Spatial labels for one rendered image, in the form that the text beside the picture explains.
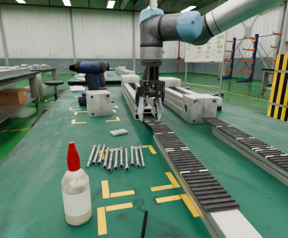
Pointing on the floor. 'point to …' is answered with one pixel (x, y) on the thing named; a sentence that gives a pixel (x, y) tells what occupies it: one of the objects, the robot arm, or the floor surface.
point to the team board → (207, 56)
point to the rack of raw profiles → (246, 60)
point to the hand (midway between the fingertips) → (149, 117)
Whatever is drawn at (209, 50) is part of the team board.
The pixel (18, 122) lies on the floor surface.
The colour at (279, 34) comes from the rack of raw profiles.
